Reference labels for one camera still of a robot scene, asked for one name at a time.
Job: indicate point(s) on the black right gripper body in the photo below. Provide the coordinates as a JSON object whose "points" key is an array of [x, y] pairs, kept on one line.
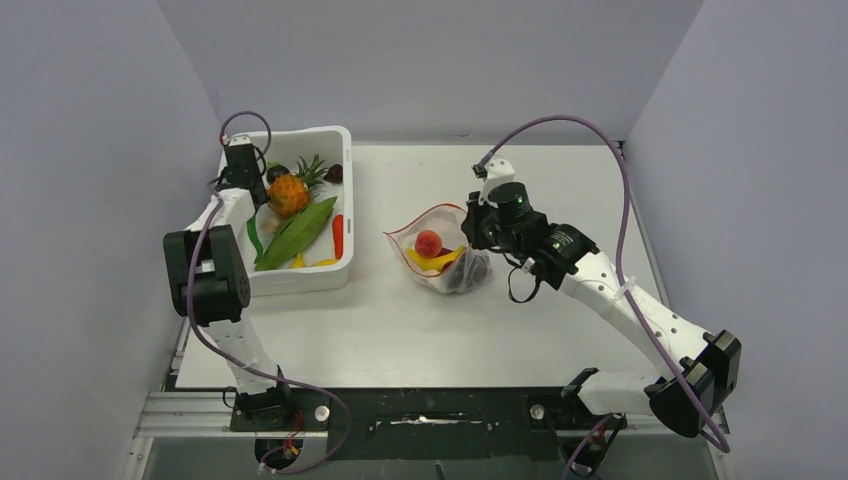
{"points": [[479, 215]]}

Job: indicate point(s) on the purple toy grape bunch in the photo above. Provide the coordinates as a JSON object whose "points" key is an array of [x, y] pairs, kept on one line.
{"points": [[468, 272]]}

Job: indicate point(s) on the orange toy peach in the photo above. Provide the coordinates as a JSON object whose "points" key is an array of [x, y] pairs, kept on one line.
{"points": [[428, 244]]}

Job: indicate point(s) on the clear zip top bag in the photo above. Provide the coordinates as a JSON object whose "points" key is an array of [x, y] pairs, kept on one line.
{"points": [[445, 219]]}

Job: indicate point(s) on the yellow toy banana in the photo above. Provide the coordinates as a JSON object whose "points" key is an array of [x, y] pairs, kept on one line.
{"points": [[438, 263]]}

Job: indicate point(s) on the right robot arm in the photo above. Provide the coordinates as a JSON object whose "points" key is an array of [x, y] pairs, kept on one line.
{"points": [[693, 370]]}

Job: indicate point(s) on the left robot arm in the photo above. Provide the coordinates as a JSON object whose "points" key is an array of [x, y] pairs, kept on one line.
{"points": [[210, 286]]}

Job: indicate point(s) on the red toy chili pepper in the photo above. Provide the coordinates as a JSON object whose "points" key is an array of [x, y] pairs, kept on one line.
{"points": [[338, 232]]}

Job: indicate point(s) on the white plastic bin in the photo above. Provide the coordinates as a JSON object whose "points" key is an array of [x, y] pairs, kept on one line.
{"points": [[332, 143]]}

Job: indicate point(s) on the green toy vegetable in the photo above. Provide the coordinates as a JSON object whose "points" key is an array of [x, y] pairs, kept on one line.
{"points": [[297, 234]]}

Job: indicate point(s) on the yellow toy pepper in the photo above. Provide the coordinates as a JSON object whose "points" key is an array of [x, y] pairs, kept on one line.
{"points": [[299, 261]]}

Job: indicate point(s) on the orange toy pineapple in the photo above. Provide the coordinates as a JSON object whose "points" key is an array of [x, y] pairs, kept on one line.
{"points": [[291, 193]]}

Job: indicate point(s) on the dark toy mangosteen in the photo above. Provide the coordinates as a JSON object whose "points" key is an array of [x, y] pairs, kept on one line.
{"points": [[275, 171]]}

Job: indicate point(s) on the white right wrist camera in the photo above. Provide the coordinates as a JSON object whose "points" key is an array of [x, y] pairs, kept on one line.
{"points": [[493, 170]]}

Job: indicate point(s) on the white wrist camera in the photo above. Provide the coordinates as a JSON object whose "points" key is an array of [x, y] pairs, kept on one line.
{"points": [[244, 164], [493, 170]]}

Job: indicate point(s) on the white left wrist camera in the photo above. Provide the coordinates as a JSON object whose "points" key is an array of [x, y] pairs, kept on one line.
{"points": [[244, 164]]}

